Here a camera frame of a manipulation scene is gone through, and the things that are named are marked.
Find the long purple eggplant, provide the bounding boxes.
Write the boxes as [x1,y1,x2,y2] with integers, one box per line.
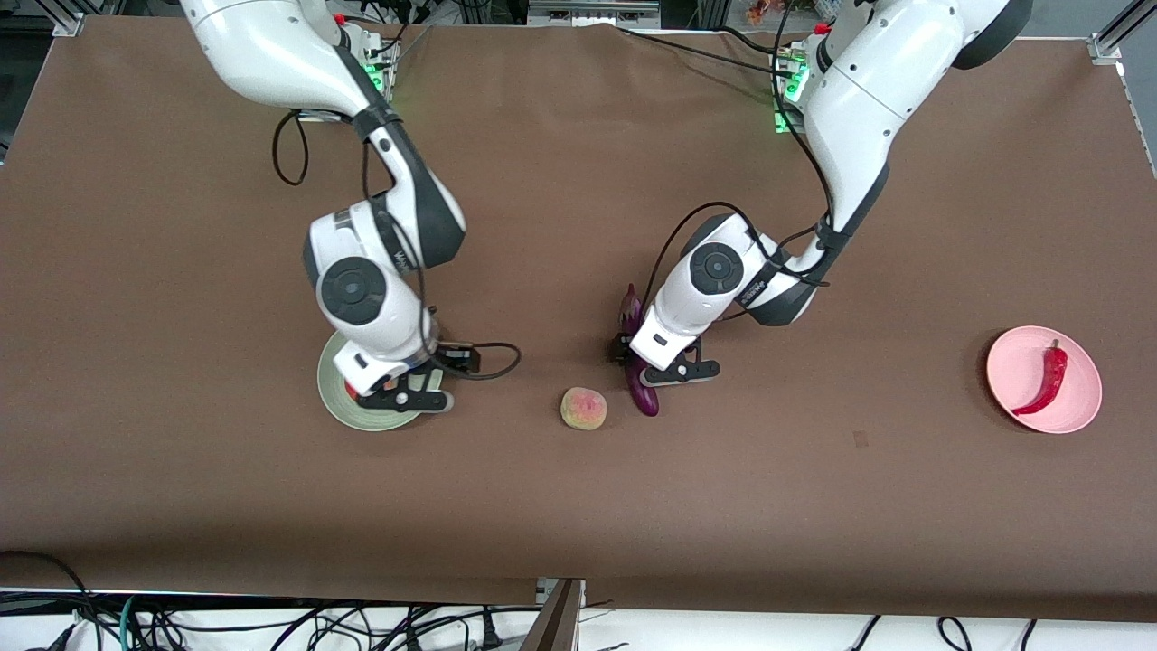
[617,283,661,418]

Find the yellow pink peach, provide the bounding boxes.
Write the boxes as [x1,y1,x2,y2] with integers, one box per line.
[560,386,608,431]

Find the red chili pepper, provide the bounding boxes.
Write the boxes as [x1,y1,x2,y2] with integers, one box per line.
[1011,339,1069,417]

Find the pale green round plate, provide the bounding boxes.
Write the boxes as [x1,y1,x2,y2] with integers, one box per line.
[316,330,448,432]

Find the table cover sheet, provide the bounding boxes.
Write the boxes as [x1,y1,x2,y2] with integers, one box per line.
[0,16,1157,625]

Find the pink round plate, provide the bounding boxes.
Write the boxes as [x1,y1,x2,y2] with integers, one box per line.
[985,325,1104,435]

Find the silver metal box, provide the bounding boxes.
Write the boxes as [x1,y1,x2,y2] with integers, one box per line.
[527,0,663,28]

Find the dark metal frame beam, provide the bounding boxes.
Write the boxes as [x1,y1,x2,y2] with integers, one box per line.
[520,577,588,651]

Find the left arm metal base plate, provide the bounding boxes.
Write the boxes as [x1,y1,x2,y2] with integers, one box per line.
[771,45,814,135]

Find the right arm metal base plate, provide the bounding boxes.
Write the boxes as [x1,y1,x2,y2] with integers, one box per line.
[298,23,399,123]

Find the thin black cable on cover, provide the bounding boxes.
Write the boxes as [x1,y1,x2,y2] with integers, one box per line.
[617,25,805,82]

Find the black looped floor cable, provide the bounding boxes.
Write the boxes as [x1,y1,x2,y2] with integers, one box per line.
[0,550,102,651]

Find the aluminium frame profile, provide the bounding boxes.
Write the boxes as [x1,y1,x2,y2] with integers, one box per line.
[1087,0,1157,66]
[36,0,91,37]

